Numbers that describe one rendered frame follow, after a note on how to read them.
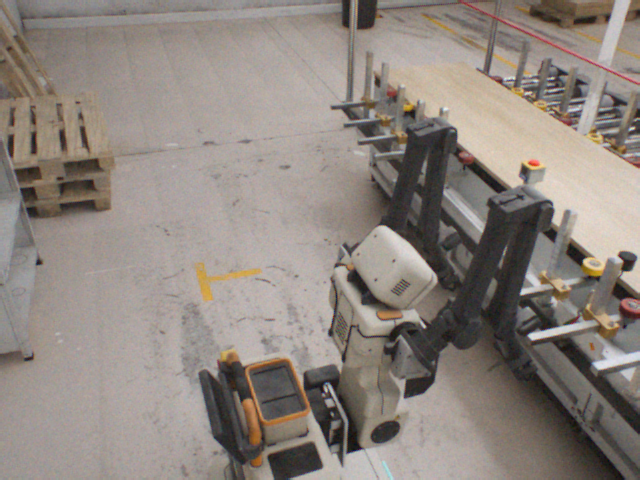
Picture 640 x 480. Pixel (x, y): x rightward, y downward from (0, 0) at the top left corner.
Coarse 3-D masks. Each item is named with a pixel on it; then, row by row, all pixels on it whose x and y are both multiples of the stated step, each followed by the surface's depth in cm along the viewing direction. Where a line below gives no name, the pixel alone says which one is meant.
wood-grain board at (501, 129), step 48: (432, 96) 388; (480, 96) 388; (480, 144) 329; (528, 144) 330; (576, 144) 331; (576, 192) 287; (624, 192) 287; (576, 240) 253; (624, 240) 254; (624, 288) 231
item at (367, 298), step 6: (354, 270) 172; (348, 276) 172; (354, 276) 171; (360, 276) 170; (360, 282) 168; (360, 288) 168; (366, 288) 166; (366, 294) 164; (366, 300) 165; (372, 300) 165; (378, 300) 166
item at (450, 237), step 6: (450, 228) 200; (444, 234) 199; (450, 234) 198; (456, 234) 199; (432, 240) 194; (444, 240) 198; (450, 240) 199; (456, 240) 199; (432, 246) 195; (438, 246) 196; (450, 246) 200; (432, 252) 197
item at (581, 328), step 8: (592, 320) 218; (616, 320) 218; (624, 320) 219; (632, 320) 221; (552, 328) 214; (560, 328) 214; (568, 328) 214; (576, 328) 215; (584, 328) 215; (592, 328) 216; (528, 336) 211; (536, 336) 211; (544, 336) 211; (552, 336) 212; (560, 336) 213; (568, 336) 214
